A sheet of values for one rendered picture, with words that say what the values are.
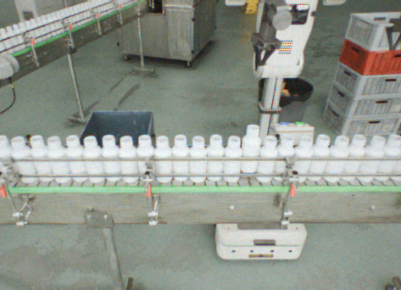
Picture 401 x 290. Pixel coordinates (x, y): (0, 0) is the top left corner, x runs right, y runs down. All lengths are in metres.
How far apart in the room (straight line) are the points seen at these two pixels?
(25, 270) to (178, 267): 0.93
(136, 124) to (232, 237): 0.85
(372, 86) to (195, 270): 2.26
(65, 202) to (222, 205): 0.55
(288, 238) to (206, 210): 0.92
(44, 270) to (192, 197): 1.35
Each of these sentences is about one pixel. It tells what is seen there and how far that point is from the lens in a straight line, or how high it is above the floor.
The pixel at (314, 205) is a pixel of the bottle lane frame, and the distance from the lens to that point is 1.19.
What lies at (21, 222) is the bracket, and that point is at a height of 0.90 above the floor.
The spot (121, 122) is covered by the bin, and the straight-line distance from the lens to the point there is 1.65.
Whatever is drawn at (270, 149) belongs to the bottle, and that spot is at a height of 1.14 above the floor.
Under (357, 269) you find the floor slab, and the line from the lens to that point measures 2.30.
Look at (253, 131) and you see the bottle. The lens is 0.98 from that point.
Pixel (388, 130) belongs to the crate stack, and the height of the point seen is 0.06.
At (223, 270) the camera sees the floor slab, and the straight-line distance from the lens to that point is 2.05.
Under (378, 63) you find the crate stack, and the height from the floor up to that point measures 0.77.
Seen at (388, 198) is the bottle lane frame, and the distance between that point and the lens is 1.29.
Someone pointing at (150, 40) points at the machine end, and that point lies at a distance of 4.83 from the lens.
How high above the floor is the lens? 1.72
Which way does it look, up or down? 33 degrees down
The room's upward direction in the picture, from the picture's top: straight up
